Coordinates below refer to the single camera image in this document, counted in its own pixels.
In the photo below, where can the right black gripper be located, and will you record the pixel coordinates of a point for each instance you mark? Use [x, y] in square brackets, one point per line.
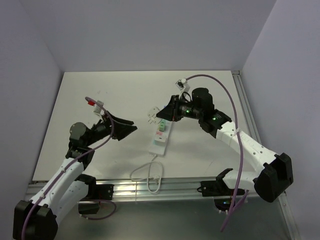
[171, 112]

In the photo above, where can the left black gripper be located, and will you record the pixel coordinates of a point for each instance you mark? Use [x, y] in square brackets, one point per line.
[122, 130]

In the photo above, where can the green plug adapter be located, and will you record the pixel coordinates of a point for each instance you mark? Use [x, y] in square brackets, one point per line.
[162, 125]

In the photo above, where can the white plug with switch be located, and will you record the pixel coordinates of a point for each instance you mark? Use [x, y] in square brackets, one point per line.
[152, 115]

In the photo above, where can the white square plug adapter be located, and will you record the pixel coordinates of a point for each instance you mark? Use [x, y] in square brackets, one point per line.
[160, 138]

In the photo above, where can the white colourful power strip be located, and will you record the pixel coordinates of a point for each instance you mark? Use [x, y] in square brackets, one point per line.
[160, 150]

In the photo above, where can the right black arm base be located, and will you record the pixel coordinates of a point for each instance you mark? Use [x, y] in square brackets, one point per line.
[217, 188]

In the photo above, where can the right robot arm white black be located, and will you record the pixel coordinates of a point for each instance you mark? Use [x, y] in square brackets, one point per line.
[272, 173]

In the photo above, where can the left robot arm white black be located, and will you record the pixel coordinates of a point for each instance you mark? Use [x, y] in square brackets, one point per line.
[39, 217]

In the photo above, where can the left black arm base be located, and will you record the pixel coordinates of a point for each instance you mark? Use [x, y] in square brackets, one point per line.
[101, 192]

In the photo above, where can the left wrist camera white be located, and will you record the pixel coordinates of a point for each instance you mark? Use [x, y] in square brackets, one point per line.
[97, 110]

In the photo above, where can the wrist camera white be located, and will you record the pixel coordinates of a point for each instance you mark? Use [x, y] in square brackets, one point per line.
[183, 86]
[97, 110]

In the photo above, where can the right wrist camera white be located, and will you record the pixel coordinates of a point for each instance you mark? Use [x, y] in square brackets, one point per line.
[183, 86]

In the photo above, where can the aluminium frame rail right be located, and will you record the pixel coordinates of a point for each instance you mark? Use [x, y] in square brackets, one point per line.
[250, 117]

